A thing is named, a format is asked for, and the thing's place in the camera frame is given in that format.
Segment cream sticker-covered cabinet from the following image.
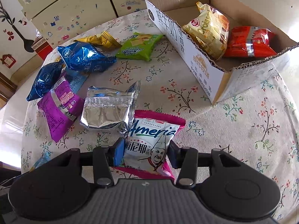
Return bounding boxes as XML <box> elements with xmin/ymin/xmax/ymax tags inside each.
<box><xmin>18</xmin><ymin>0</ymin><xmax>146</xmax><ymax>48</ymax></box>

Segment floral tablecloth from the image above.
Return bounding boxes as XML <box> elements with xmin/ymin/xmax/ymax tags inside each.
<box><xmin>21</xmin><ymin>10</ymin><xmax>298</xmax><ymax>223</ymax></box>

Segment green cracker snack pack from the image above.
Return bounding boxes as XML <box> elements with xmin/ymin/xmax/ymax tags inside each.
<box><xmin>115</xmin><ymin>32</ymin><xmax>164</xmax><ymax>61</ymax></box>

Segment pink white snack bag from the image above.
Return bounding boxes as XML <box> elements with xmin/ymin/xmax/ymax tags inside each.
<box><xmin>115</xmin><ymin>110</ymin><xmax>186</xmax><ymax>181</ymax></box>

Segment yellow gold snack wrapper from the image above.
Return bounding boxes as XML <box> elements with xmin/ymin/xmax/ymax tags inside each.
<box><xmin>74</xmin><ymin>31</ymin><xmax>122</xmax><ymax>51</ymax></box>

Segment purple snack bag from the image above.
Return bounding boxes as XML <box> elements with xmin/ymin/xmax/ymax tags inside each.
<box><xmin>38</xmin><ymin>76</ymin><xmax>84</xmax><ymax>142</ymax></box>

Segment brown cardboard box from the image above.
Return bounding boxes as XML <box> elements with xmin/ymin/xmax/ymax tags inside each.
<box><xmin>145</xmin><ymin>0</ymin><xmax>298</xmax><ymax>103</ymax></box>

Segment gold croissant snack bag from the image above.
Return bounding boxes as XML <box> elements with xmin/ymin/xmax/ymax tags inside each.
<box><xmin>183</xmin><ymin>2</ymin><xmax>229</xmax><ymax>60</ymax></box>

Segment silver foil snack bag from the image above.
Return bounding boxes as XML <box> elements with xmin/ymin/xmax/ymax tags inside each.
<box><xmin>80</xmin><ymin>80</ymin><xmax>141</xmax><ymax>136</ymax></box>

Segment red snack bag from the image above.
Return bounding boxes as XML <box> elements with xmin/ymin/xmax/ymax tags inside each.
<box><xmin>224</xmin><ymin>26</ymin><xmax>277</xmax><ymax>58</ymax></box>

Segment small blue foil snack bag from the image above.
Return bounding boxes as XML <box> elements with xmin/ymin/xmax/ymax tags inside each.
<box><xmin>26</xmin><ymin>60</ymin><xmax>63</xmax><ymax>102</ymax></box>

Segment light blue snack packet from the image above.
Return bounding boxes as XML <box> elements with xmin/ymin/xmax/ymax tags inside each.
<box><xmin>62</xmin><ymin>68</ymin><xmax>89</xmax><ymax>93</ymax></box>

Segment red white box on floor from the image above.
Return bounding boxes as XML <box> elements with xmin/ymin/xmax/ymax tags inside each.
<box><xmin>31</xmin><ymin>35</ymin><xmax>53</xmax><ymax>61</ymax></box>

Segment large blue foil snack bag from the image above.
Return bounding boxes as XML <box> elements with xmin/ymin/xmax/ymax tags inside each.
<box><xmin>57</xmin><ymin>41</ymin><xmax>117</xmax><ymax>73</ymax></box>

